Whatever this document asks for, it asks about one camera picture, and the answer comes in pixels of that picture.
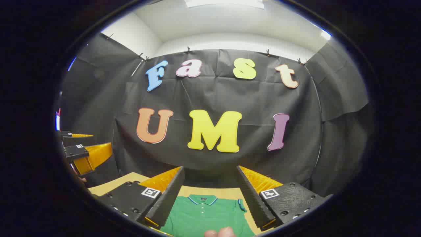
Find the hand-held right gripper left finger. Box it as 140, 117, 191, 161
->
92, 166, 185, 236

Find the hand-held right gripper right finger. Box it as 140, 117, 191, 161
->
236, 165, 333, 231

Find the green T-shirt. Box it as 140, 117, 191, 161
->
160, 194, 255, 237

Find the black backdrop cloth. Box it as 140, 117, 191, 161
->
59, 33, 370, 198

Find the row of black backdrop clips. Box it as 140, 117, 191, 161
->
106, 32, 308, 65

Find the long ceiling light panel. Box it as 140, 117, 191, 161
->
184, 0, 265, 9

